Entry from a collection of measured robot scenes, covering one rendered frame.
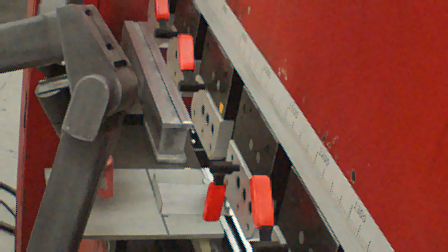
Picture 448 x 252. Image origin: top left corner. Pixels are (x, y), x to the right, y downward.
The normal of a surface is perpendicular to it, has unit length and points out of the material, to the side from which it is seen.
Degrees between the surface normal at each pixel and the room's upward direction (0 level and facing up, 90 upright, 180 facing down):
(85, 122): 71
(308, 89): 90
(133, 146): 0
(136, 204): 0
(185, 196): 0
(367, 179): 90
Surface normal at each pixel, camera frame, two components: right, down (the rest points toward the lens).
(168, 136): 0.25, 0.51
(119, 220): 0.17, -0.86
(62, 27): -0.14, 0.14
